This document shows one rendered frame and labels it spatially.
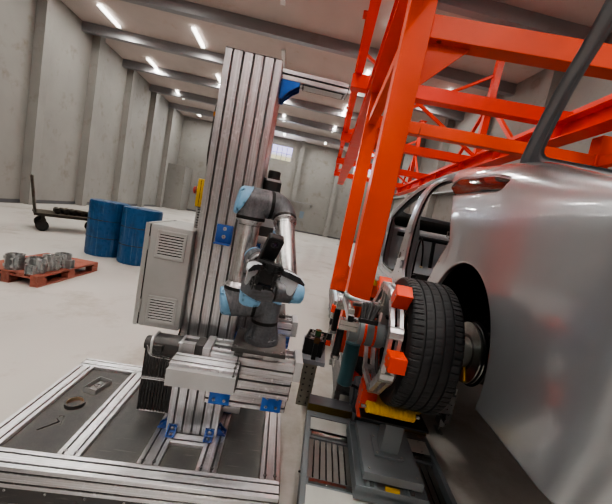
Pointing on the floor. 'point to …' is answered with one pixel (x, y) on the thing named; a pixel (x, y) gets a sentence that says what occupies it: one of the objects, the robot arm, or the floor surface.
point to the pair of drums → (117, 230)
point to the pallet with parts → (34, 267)
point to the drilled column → (305, 384)
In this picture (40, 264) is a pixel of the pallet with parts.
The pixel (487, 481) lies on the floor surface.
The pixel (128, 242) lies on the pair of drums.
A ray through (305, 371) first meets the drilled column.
